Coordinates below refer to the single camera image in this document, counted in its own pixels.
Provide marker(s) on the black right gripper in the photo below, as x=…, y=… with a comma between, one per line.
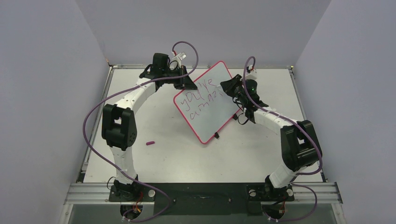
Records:
x=234, y=89

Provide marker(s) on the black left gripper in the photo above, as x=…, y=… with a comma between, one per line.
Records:
x=186, y=83

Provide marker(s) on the pink-framed whiteboard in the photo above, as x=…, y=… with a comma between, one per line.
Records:
x=207, y=109

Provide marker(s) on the pink marker cap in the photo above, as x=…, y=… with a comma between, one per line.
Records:
x=150, y=143

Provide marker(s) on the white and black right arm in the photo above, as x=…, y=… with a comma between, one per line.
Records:
x=299, y=144

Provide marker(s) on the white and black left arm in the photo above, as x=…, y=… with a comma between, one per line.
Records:
x=118, y=121

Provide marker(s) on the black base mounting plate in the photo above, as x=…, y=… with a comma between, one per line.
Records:
x=209, y=206

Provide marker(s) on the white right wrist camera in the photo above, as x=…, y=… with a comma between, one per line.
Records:
x=251, y=74

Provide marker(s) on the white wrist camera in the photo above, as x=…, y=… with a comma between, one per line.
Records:
x=251, y=74
x=177, y=59

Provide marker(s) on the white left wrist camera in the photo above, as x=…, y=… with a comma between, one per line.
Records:
x=177, y=59

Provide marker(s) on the aluminium table edge rail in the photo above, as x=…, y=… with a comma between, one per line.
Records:
x=303, y=193

